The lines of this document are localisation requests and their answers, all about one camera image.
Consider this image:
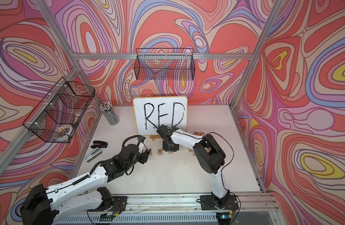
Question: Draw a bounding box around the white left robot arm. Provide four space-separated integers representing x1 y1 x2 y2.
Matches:
20 143 151 225

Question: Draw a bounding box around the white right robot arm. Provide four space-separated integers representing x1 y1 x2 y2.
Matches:
157 125 234 210

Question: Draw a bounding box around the wooden whiteboard stand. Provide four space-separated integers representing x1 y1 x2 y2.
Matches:
150 135 161 141

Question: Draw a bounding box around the yellow framed whiteboard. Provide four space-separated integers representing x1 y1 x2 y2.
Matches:
133 96 188 136

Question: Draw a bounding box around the black stapler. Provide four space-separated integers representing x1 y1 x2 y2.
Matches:
90 140 108 149

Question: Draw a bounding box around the tape roll in basket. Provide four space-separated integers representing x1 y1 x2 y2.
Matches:
54 124 72 138

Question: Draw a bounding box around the cup of pencils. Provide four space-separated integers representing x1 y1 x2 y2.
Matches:
100 101 120 126

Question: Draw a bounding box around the black wire basket back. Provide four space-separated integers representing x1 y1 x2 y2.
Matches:
134 47 195 81

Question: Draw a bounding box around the black wire basket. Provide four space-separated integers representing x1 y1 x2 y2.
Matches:
134 47 195 81
22 78 95 143

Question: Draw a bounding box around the black wire basket left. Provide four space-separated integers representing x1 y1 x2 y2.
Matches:
22 78 95 143

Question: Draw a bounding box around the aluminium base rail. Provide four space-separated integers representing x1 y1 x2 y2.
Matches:
55 193 286 225

